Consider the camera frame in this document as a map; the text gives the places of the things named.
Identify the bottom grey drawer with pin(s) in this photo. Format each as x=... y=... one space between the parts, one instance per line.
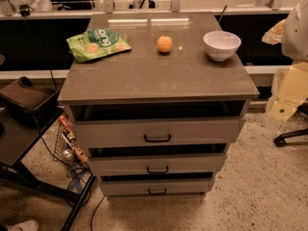
x=156 y=187

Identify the orange fruit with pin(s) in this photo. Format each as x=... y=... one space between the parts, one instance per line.
x=164 y=44

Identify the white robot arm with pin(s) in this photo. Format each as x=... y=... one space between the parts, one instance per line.
x=291 y=33

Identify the wire basket with items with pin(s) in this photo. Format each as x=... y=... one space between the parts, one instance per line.
x=67 y=150

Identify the top grey drawer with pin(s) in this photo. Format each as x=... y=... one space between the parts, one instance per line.
x=150 y=132

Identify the green rice chip bag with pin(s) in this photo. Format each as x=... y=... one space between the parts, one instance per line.
x=96 y=43

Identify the black office chair base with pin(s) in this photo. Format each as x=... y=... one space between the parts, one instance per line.
x=280 y=141

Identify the white shoe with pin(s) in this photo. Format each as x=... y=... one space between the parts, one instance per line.
x=28 y=225

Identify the grey drawer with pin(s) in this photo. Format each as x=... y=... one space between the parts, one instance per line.
x=161 y=164
x=150 y=132
x=156 y=187

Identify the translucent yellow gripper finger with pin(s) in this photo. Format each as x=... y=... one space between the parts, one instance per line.
x=274 y=34

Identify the middle grey drawer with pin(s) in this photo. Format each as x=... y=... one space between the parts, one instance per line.
x=161 y=164

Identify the black side table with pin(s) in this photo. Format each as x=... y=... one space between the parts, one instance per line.
x=16 y=141

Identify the grey drawer cabinet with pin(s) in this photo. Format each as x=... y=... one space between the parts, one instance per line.
x=145 y=83

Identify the white bowl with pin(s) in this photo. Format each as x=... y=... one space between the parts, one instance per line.
x=221 y=45

